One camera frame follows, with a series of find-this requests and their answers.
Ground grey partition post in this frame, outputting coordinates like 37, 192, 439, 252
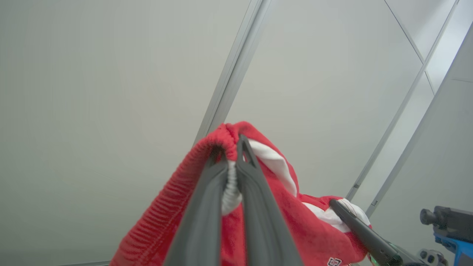
193, 0, 273, 145

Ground thin grey partition frame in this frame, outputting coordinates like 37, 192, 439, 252
346, 0, 462, 202

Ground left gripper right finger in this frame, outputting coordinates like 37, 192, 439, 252
236, 134, 304, 266

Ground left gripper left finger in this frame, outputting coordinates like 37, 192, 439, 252
164, 145, 229, 266

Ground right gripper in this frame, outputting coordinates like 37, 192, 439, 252
329, 199, 431, 266

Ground red white basketball shorts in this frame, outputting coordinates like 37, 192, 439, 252
110, 121, 372, 266

